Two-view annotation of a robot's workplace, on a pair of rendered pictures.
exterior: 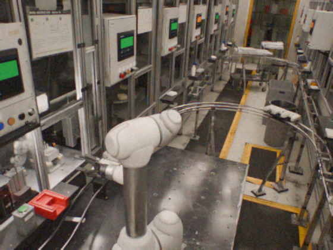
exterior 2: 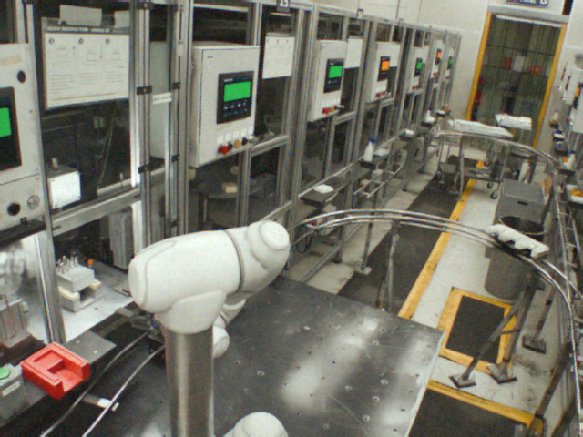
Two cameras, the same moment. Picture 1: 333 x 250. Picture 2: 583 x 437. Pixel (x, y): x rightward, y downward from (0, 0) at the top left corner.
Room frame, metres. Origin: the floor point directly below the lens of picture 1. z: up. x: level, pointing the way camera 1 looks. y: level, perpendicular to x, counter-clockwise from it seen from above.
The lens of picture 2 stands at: (0.21, -0.14, 1.92)
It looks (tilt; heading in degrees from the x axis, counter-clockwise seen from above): 23 degrees down; 6
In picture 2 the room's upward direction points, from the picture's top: 6 degrees clockwise
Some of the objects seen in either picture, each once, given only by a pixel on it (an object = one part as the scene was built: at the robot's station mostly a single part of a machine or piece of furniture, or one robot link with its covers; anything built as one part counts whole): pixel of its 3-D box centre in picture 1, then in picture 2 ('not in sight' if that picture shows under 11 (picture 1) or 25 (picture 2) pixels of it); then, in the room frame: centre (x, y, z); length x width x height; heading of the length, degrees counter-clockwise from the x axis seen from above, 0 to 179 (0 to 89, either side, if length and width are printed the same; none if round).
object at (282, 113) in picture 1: (280, 114); (515, 243); (2.83, -1.24, 0.84); 0.37 x 0.14 x 0.10; 39
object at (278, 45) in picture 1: (270, 59); (508, 146); (7.63, -2.68, 0.48); 0.84 x 0.58 x 0.97; 169
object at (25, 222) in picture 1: (24, 218); (5, 390); (0.99, 0.66, 0.97); 0.08 x 0.08 x 0.12; 71
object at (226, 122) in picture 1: (232, 97); (438, 204); (5.73, -1.37, 0.01); 5.85 x 0.59 x 0.01; 161
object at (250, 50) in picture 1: (250, 67); (473, 156); (6.56, -1.88, 0.48); 0.88 x 0.56 x 0.96; 89
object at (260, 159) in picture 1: (262, 163); (477, 327); (3.15, -1.29, 0.01); 1.00 x 0.55 x 0.01; 161
